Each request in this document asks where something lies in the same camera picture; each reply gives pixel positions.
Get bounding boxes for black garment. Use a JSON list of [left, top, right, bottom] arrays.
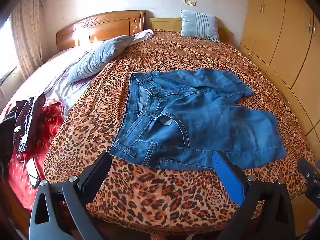
[[0, 112, 16, 163]]

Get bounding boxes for window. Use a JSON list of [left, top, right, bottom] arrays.
[[0, 15, 20, 85]]

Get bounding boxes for dark shiny garment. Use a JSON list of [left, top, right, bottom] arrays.
[[12, 93, 47, 153]]

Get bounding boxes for black-edged white flat object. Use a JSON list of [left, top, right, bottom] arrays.
[[26, 157, 41, 188]]

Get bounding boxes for plain grey-blue pillow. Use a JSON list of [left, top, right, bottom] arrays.
[[65, 35, 135, 83]]

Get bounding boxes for pale pink bed sheet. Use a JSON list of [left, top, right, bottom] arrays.
[[0, 47, 100, 120]]

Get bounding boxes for light wooden wardrobe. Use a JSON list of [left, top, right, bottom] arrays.
[[239, 0, 320, 140]]

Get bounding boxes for floral curtain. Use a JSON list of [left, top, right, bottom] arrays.
[[10, 0, 47, 80]]

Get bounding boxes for striped grey-blue pillow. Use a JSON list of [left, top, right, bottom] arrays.
[[180, 9, 221, 43]]

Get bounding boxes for carved wooden headboard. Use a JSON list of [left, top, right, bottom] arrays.
[[55, 10, 146, 52]]

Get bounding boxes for red patterned cloth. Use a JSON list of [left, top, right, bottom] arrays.
[[5, 101, 65, 210]]

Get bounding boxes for white crumpled cloth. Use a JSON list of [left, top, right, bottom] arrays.
[[129, 29, 154, 47]]

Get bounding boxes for light wooden bed frame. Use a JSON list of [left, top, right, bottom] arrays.
[[149, 17, 235, 44]]

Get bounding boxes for leopard print blanket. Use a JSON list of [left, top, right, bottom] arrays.
[[43, 29, 316, 237]]

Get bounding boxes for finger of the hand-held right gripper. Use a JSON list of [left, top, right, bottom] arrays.
[[297, 157, 320, 208]]

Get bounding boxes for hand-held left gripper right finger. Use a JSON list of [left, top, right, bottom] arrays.
[[212, 151, 296, 240]]

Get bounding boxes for blue denim pants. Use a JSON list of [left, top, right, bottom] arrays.
[[108, 68, 287, 171]]

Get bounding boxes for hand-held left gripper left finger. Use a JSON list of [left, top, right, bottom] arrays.
[[29, 151, 112, 240]]

